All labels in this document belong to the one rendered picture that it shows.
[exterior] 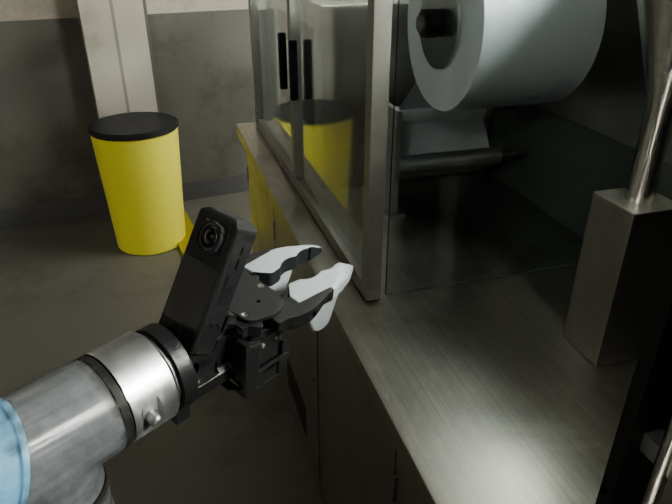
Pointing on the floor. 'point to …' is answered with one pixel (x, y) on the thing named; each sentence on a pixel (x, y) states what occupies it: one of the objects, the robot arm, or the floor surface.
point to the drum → (141, 179)
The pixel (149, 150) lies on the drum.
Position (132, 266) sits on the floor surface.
